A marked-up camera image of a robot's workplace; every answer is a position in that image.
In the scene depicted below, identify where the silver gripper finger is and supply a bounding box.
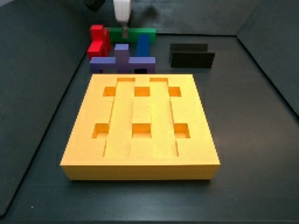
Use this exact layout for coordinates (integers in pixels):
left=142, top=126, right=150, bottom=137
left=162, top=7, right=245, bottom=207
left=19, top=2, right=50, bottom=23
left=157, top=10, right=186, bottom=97
left=123, top=27, right=129, bottom=39

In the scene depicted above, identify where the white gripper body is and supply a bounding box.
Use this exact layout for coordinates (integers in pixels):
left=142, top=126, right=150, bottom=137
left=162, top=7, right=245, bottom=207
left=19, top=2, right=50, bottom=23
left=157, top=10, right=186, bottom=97
left=114, top=0, right=133, bottom=23

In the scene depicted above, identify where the green long block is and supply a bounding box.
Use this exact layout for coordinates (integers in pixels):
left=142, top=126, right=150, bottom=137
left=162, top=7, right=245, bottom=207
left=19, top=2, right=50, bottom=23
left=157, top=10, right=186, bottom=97
left=107, top=27, right=157, bottom=43

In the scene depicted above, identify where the yellow slotted board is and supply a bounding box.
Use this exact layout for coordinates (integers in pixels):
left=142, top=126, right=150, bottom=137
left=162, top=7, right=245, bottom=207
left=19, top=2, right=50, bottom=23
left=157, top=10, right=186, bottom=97
left=60, top=74, right=221, bottom=180

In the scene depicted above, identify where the blue long block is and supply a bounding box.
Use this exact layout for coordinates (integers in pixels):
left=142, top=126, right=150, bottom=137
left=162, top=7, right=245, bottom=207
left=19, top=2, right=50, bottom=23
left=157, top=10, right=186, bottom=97
left=135, top=34, right=150, bottom=57

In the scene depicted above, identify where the red cross-shaped block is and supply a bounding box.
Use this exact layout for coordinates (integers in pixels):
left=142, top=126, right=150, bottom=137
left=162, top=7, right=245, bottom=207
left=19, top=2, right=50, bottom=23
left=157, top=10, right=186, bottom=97
left=88, top=24, right=111, bottom=59

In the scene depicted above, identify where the purple cross-shaped block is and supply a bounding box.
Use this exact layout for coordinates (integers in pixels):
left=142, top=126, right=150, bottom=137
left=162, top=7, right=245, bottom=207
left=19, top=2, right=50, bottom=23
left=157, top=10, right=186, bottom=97
left=90, top=44, right=155, bottom=74

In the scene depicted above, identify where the black metal bracket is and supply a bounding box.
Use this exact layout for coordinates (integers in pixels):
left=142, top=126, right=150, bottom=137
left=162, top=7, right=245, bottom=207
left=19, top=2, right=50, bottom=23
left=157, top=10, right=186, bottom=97
left=170, top=44, right=215, bottom=68

